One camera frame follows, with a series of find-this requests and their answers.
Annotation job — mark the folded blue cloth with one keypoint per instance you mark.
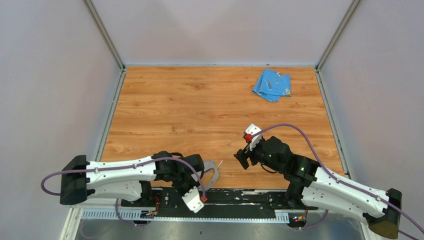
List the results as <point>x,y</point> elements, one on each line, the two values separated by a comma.
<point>271,85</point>

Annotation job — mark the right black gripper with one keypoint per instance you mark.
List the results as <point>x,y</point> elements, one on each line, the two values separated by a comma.
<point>242,155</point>

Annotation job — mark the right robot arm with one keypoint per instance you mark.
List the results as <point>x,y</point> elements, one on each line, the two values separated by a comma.
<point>312,185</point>

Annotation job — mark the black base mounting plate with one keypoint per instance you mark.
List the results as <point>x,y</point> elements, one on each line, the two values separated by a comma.
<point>226,203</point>

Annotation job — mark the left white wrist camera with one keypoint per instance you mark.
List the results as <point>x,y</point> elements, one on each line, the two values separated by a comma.
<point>192,200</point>

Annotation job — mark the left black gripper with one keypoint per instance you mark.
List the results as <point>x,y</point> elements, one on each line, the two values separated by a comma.
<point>195,183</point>

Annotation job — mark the key with blue tag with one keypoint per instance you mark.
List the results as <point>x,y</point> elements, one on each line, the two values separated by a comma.
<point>207,170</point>

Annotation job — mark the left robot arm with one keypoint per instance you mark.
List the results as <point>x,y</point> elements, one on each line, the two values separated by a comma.
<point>130,180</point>

